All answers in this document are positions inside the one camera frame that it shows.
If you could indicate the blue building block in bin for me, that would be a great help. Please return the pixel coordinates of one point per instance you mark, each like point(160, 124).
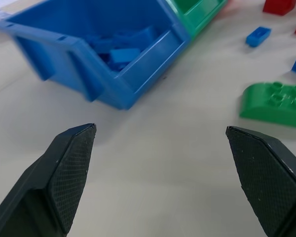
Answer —
point(124, 54)

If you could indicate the green plastic storage bin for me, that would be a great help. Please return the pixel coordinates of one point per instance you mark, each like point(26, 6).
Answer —
point(199, 14)

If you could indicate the small blue building block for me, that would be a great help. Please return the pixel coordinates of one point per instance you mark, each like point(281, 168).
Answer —
point(257, 36)

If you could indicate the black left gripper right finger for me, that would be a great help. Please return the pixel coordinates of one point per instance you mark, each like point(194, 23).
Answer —
point(266, 177)

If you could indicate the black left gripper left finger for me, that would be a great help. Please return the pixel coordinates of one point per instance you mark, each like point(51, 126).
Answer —
point(64, 172)

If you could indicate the blue plastic storage bin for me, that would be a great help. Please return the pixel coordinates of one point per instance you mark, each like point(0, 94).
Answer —
point(88, 49)

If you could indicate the green curved building block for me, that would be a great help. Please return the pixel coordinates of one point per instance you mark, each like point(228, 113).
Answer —
point(276, 103)

